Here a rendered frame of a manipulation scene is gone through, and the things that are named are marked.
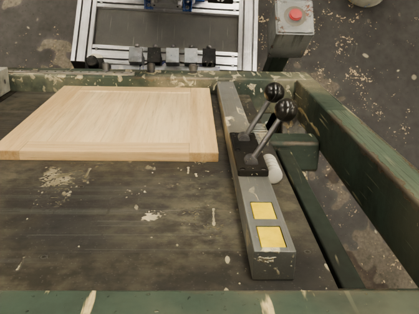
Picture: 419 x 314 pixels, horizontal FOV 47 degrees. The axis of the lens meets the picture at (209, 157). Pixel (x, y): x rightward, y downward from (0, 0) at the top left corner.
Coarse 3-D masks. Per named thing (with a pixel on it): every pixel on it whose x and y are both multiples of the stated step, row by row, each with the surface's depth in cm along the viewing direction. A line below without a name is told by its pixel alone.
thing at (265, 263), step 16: (224, 96) 127; (224, 112) 112; (240, 112) 112; (224, 128) 107; (240, 128) 100; (240, 176) 76; (256, 176) 76; (240, 192) 72; (256, 192) 71; (272, 192) 71; (240, 208) 72; (256, 224) 62; (272, 224) 62; (256, 240) 58; (288, 240) 58; (256, 256) 56; (272, 256) 56; (288, 256) 56; (256, 272) 57; (272, 272) 57; (288, 272) 57
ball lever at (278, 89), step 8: (264, 88) 88; (272, 88) 86; (280, 88) 86; (264, 96) 88; (272, 96) 86; (280, 96) 86; (264, 104) 88; (256, 120) 89; (248, 128) 90; (240, 136) 90; (248, 136) 90
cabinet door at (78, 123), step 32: (64, 96) 131; (96, 96) 133; (128, 96) 134; (160, 96) 135; (192, 96) 135; (32, 128) 104; (64, 128) 105; (96, 128) 106; (128, 128) 106; (160, 128) 107; (192, 128) 106; (96, 160) 92; (128, 160) 92; (160, 160) 92; (192, 160) 93
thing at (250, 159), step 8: (280, 104) 75; (288, 104) 75; (296, 104) 76; (280, 112) 75; (288, 112) 75; (296, 112) 76; (280, 120) 77; (288, 120) 76; (272, 128) 77; (264, 136) 78; (264, 144) 78; (256, 152) 79; (248, 160) 78; (256, 160) 78
